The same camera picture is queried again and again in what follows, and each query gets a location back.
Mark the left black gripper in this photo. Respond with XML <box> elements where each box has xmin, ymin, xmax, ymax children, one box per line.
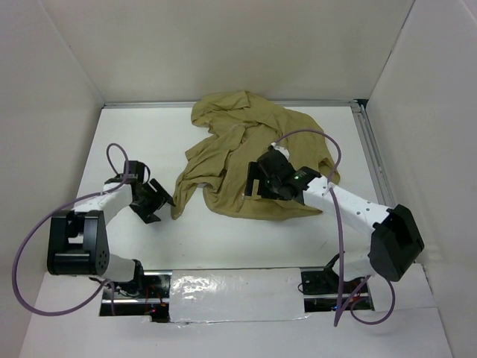
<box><xmin>130</xmin><ymin>178</ymin><xmax>174</xmax><ymax>224</ymax></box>

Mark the khaki tan jacket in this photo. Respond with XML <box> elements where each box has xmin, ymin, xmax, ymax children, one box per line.
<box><xmin>171</xmin><ymin>91</ymin><xmax>340</xmax><ymax>221</ymax></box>

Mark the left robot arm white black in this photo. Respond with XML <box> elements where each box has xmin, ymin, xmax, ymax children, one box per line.
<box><xmin>47</xmin><ymin>160</ymin><xmax>175</xmax><ymax>298</ymax></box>

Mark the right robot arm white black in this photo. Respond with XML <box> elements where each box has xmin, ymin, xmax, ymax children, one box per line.
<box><xmin>244</xmin><ymin>145</ymin><xmax>424</xmax><ymax>292</ymax></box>

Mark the white taped cover plate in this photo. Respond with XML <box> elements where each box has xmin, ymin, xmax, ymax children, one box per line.
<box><xmin>169</xmin><ymin>268</ymin><xmax>306</xmax><ymax>324</ymax></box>

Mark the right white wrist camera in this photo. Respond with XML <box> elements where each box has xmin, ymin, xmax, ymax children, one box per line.
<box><xmin>270</xmin><ymin>142</ymin><xmax>290</xmax><ymax>160</ymax></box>

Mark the aluminium frame rail back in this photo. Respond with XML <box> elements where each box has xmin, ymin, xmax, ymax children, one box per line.
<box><xmin>104</xmin><ymin>99</ymin><xmax>369</xmax><ymax>109</ymax></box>

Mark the aluminium frame rail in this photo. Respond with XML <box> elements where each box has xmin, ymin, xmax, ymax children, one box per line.
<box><xmin>104</xmin><ymin>99</ymin><xmax>369</xmax><ymax>109</ymax></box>
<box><xmin>350</xmin><ymin>99</ymin><xmax>396</xmax><ymax>207</ymax></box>

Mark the aluminium frame rail right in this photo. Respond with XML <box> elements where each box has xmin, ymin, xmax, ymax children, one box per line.
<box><xmin>350</xmin><ymin>99</ymin><xmax>396</xmax><ymax>207</ymax></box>

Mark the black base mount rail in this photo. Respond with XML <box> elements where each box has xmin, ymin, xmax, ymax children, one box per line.
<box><xmin>98</xmin><ymin>265</ymin><xmax>376</xmax><ymax>324</ymax></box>

